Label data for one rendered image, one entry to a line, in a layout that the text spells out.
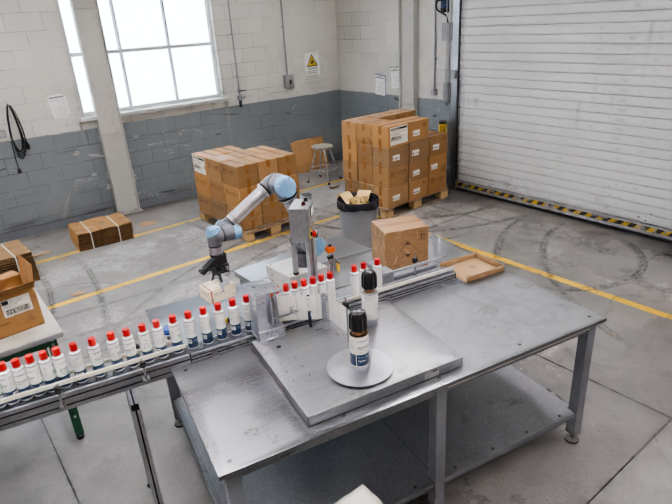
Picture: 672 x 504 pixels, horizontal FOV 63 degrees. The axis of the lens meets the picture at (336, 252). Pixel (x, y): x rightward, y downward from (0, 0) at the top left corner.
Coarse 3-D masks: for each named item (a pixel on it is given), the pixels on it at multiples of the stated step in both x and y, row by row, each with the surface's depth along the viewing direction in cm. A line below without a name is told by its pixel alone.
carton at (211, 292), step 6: (210, 282) 310; (216, 282) 310; (228, 282) 309; (204, 288) 304; (210, 288) 303; (216, 288) 303; (228, 288) 306; (234, 288) 309; (204, 294) 305; (210, 294) 300; (216, 294) 303; (222, 294) 305; (228, 294) 308; (234, 294) 310; (210, 300) 301; (216, 300) 304
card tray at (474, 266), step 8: (464, 256) 362; (472, 256) 366; (480, 256) 363; (440, 264) 354; (448, 264) 358; (456, 264) 359; (464, 264) 358; (472, 264) 357; (480, 264) 357; (488, 264) 356; (496, 264) 351; (456, 272) 348; (464, 272) 347; (472, 272) 346; (480, 272) 346; (488, 272) 340; (496, 272) 344; (464, 280) 337; (472, 280) 336
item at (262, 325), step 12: (252, 300) 270; (264, 300) 268; (276, 300) 275; (252, 312) 275; (264, 312) 271; (276, 312) 277; (252, 324) 281; (264, 324) 273; (276, 324) 280; (264, 336) 275; (276, 336) 278
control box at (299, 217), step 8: (296, 200) 293; (296, 208) 280; (304, 208) 280; (296, 216) 281; (304, 216) 281; (312, 216) 294; (296, 224) 283; (304, 224) 283; (296, 232) 285; (304, 232) 284; (296, 240) 287; (304, 240) 286
